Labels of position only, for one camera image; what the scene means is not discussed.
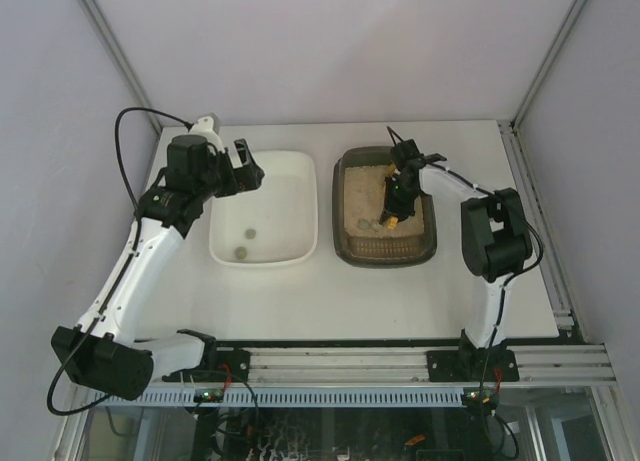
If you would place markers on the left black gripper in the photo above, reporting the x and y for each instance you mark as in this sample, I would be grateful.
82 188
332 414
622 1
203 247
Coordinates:
244 166

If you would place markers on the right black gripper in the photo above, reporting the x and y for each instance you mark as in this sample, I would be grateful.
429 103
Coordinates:
396 211

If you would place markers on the yellow litter scoop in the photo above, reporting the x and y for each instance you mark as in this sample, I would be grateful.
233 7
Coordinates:
387 219

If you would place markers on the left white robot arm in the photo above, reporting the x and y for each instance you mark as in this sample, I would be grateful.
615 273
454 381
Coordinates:
102 350

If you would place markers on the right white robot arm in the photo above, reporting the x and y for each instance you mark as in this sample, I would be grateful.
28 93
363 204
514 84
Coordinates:
495 237

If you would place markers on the dark brown litter box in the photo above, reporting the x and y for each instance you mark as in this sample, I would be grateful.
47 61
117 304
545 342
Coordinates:
358 193

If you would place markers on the white plastic tray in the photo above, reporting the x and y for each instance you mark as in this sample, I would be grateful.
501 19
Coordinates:
283 212

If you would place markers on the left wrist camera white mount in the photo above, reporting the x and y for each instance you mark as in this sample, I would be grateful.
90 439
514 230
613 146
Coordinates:
208 126

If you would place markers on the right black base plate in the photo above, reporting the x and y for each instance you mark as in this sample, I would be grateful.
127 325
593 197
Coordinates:
472 365

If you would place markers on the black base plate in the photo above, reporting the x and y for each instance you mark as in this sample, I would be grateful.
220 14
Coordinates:
472 365
217 367

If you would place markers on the right aluminium side rail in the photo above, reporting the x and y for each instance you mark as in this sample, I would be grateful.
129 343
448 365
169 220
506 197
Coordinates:
556 284

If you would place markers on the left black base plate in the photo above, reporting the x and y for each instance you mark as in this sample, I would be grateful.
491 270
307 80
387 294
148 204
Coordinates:
217 367

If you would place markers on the grey slotted cable duct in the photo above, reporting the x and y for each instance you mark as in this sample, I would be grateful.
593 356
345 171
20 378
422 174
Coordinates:
297 397

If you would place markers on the aluminium front rail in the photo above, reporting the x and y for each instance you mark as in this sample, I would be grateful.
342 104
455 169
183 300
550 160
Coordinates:
533 366

